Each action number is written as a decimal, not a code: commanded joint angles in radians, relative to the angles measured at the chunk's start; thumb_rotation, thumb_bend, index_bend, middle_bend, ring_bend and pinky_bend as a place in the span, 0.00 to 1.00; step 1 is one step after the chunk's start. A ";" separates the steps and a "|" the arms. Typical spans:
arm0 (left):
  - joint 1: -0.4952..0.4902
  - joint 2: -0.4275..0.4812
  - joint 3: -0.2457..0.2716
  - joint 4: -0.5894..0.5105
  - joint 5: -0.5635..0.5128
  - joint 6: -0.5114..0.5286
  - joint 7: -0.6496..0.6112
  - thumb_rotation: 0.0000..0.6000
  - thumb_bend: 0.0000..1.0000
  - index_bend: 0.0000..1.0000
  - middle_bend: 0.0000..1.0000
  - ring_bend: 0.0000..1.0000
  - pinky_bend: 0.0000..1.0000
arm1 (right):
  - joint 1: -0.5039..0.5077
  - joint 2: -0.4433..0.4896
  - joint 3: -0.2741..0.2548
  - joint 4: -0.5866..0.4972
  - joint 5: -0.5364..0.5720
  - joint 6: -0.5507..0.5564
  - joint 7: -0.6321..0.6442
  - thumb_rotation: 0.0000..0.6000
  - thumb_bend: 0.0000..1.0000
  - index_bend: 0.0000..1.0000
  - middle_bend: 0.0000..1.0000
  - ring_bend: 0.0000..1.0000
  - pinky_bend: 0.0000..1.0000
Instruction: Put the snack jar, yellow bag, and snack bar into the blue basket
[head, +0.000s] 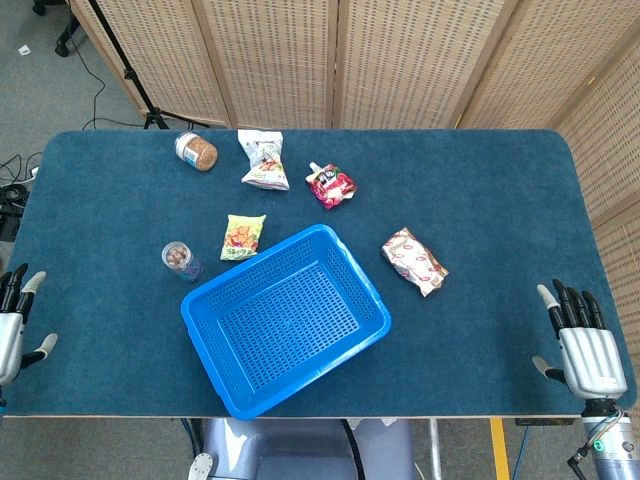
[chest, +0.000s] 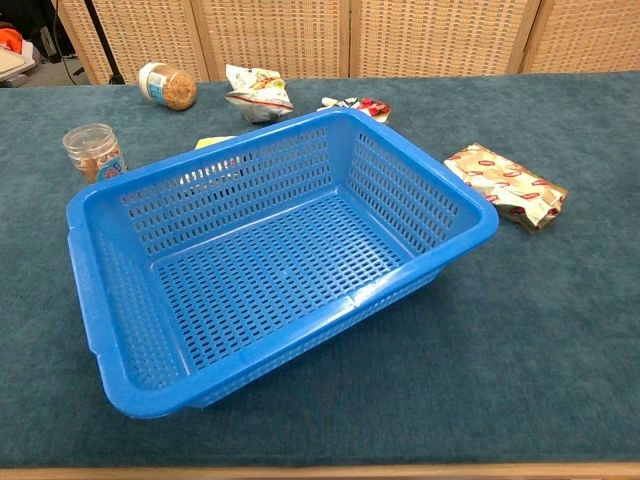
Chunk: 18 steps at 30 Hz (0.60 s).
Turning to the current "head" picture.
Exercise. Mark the beige snack bag red print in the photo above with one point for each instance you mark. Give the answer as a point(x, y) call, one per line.
point(414, 260)

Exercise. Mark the wicker folding screen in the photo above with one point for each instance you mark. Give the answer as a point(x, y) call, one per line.
point(400, 60)

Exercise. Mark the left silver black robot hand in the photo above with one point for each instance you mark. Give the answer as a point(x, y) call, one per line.
point(11, 330)

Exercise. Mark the transparent jar with blue label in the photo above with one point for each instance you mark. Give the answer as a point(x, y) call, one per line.
point(182, 262)

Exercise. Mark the dark blue table mat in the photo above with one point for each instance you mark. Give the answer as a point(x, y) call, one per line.
point(125, 210)

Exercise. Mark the white snack bag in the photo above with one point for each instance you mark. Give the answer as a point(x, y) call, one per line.
point(264, 162)

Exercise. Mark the black tripod stand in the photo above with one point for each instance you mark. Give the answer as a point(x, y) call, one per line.
point(131, 75)

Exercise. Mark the blue-grey robot torso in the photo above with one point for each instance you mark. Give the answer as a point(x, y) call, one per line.
point(300, 450)

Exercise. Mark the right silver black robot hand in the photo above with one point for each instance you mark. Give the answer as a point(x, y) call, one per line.
point(592, 360)

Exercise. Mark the yellow snack packet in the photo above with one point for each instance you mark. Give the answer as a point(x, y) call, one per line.
point(241, 239)

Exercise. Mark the blue plastic basket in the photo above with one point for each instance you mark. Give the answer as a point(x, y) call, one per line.
point(295, 320)

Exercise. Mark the white-lidded jar of brown powder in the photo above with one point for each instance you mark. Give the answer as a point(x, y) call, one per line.
point(197, 152)

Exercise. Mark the red spouted drink pouch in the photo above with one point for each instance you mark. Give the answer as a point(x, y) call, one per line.
point(332, 186)

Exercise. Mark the metal table leg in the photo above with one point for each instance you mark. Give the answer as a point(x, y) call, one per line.
point(435, 450)

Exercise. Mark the black office chair base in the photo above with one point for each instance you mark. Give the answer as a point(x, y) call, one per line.
point(67, 30)

